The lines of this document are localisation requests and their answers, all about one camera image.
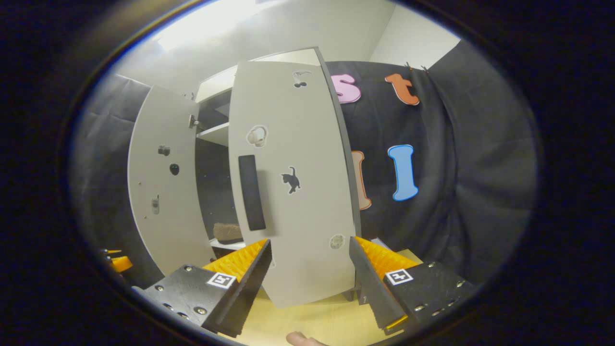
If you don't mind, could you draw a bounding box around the black backdrop cloth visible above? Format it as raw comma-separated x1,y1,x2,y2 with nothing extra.
327,41,539,284
72,74,154,289

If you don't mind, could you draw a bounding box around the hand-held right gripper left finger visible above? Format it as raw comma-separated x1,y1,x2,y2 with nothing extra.
131,239,273,337

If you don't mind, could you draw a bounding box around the white cabinet door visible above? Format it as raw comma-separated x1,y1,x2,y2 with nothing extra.
127,86,217,277
228,47,362,308

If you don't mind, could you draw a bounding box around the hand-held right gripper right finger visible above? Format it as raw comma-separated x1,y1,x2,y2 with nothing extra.
348,235,479,336

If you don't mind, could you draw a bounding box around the brown shoe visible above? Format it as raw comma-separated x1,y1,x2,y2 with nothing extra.
213,222,243,242

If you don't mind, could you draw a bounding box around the white shoe cabinet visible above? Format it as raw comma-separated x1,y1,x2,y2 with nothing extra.
192,47,363,303

